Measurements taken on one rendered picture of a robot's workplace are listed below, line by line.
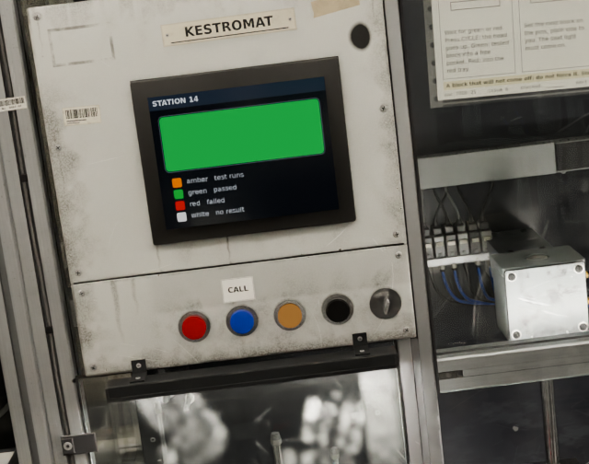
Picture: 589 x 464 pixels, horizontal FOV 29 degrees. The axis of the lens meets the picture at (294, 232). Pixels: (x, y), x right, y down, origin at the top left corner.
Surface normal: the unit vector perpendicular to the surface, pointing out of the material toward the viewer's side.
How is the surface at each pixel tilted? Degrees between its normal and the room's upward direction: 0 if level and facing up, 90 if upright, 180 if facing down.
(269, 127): 90
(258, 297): 90
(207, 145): 90
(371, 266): 90
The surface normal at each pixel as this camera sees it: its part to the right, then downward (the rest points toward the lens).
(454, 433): 0.02, 0.20
